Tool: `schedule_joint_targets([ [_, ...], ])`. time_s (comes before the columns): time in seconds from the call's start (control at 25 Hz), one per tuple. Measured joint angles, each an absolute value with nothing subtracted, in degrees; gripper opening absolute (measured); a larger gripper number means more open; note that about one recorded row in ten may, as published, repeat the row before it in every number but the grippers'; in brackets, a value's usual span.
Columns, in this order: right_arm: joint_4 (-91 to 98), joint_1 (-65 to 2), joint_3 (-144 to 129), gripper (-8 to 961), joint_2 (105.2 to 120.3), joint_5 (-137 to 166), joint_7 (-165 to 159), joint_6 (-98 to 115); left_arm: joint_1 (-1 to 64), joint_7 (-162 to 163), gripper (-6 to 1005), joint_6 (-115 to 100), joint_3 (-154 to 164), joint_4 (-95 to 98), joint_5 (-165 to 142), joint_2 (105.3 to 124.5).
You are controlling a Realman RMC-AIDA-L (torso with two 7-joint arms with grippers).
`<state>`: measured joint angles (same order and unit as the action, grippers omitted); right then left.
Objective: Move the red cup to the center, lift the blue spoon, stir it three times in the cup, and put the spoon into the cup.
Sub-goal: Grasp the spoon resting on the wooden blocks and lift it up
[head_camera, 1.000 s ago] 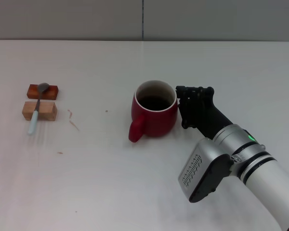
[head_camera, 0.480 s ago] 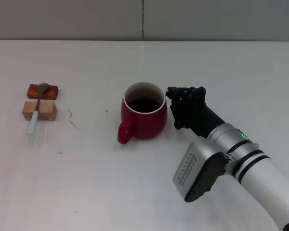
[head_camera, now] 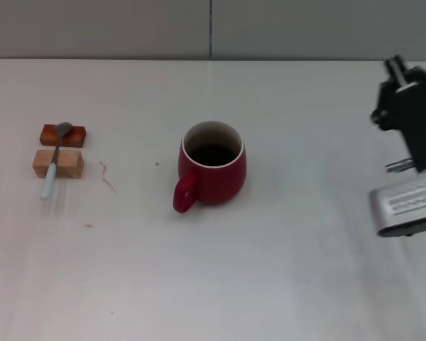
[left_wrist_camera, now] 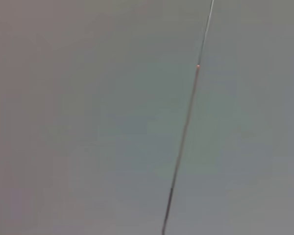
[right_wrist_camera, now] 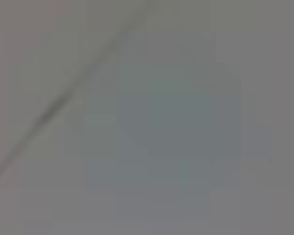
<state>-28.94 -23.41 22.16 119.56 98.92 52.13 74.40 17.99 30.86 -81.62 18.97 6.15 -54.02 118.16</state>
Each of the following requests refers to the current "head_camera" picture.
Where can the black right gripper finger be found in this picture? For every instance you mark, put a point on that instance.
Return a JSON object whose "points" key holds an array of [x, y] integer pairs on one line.
{"points": [[397, 72], [383, 110]]}

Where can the light wooden block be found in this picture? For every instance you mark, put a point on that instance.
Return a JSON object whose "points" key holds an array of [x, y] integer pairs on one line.
{"points": [[69, 163]]}

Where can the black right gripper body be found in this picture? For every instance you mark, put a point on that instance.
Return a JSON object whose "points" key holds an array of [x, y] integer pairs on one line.
{"points": [[420, 120]]}

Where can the red ceramic coffee cup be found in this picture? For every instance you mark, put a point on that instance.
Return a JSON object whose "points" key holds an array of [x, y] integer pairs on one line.
{"points": [[216, 181]]}

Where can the dark reddish wooden block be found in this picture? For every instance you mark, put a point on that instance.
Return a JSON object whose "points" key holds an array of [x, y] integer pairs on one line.
{"points": [[76, 136]]}

